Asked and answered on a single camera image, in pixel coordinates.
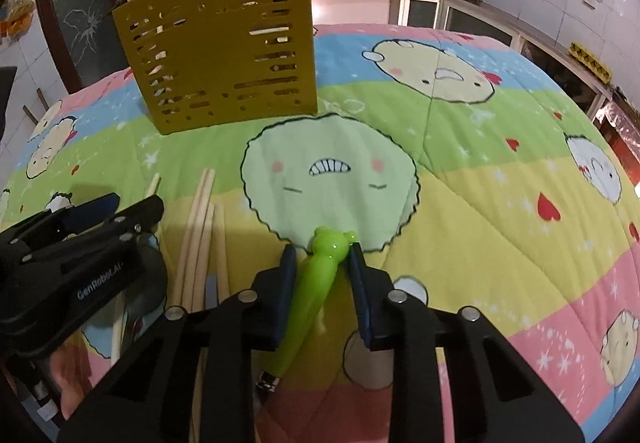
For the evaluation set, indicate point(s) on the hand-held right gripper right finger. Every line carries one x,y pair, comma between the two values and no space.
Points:
361,303

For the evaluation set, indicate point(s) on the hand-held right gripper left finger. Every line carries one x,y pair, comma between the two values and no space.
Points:
286,295

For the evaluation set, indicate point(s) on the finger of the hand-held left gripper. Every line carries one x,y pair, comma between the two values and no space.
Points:
142,213
97,205

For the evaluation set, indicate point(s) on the yellow slotted utensil holder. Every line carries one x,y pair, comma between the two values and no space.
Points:
225,48

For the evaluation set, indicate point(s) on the brown wooden stick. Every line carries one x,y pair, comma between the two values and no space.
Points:
29,113
43,98

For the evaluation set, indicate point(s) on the cartoon printed blanket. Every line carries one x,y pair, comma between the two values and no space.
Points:
475,173

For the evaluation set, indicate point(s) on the yellow plastic bag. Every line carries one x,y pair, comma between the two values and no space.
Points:
15,18

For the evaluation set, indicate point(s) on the kitchen counter cabinet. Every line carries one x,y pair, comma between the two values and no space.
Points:
425,10

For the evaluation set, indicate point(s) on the pink foil sheet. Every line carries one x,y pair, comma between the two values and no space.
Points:
620,123

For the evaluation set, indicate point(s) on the yellow egg carton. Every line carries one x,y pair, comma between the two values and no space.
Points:
591,60

